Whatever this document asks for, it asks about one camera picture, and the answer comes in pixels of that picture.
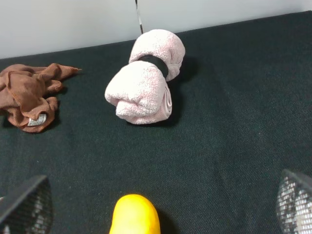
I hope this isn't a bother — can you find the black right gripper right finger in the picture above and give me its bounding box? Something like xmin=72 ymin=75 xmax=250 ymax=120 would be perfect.
xmin=276 ymin=170 xmax=312 ymax=234

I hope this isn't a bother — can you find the yellow rounded object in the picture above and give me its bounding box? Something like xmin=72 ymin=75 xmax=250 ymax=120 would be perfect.
xmin=109 ymin=194 xmax=161 ymax=234

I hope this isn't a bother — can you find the thin cable on wall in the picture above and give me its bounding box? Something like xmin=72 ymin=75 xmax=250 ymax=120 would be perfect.
xmin=135 ymin=0 xmax=144 ymax=34

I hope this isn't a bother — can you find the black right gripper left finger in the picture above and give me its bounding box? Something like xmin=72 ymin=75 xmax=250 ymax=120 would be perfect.
xmin=0 ymin=175 xmax=53 ymax=234

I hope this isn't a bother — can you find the black table cloth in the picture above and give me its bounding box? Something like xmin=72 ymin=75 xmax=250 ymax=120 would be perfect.
xmin=0 ymin=11 xmax=312 ymax=234

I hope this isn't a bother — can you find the pink rolled towel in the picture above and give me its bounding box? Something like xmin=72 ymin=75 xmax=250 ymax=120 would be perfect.
xmin=105 ymin=29 xmax=185 ymax=125

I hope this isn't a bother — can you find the black band on towel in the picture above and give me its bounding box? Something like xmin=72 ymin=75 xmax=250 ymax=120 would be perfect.
xmin=124 ymin=54 xmax=169 ymax=81

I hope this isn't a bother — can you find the brown crumpled cloth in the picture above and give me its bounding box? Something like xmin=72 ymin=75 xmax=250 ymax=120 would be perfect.
xmin=0 ymin=63 xmax=80 ymax=133

